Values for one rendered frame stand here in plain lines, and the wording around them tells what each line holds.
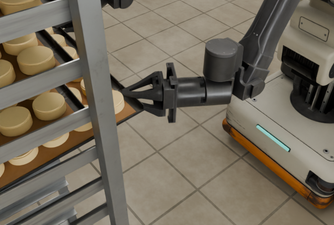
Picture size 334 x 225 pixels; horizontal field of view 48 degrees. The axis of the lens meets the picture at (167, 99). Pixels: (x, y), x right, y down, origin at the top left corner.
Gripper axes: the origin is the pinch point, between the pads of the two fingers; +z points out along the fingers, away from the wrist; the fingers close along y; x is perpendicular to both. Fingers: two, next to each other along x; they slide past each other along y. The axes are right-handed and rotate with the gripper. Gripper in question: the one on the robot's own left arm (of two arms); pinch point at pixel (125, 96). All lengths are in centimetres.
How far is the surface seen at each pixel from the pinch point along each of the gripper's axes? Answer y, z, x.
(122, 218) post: -22.0, 2.3, 11.9
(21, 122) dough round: 5.9, 15.8, 11.6
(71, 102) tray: 4.1, 9.0, 5.8
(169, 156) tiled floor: -99, -21, -68
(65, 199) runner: -11.6, 11.7, 13.6
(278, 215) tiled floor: -98, -63, -28
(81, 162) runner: -4.2, 8.3, 11.6
